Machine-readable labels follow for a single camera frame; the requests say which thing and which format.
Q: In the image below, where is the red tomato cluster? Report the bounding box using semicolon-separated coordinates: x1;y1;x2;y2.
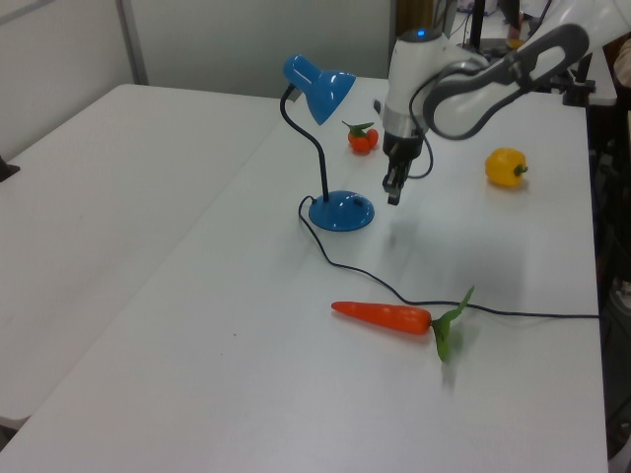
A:
342;120;380;155

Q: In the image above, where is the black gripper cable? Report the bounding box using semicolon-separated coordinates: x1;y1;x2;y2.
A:
407;131;435;179

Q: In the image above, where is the black vertical pole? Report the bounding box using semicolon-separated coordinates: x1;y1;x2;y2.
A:
468;0;488;49

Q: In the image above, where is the blue desk lamp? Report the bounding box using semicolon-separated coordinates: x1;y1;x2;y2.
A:
279;53;376;234

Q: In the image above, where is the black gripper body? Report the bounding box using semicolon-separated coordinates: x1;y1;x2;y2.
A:
382;128;425;174

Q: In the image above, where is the black table clamp mount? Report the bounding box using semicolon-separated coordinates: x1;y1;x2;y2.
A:
0;154;22;184
561;53;598;107

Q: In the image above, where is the black lamp power cable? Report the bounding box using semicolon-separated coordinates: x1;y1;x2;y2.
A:
297;195;601;320

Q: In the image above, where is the orange carrot with green leaves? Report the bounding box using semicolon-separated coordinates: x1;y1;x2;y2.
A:
330;285;476;363

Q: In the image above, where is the yellow bell pepper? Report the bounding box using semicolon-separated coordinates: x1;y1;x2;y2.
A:
484;147;529;189

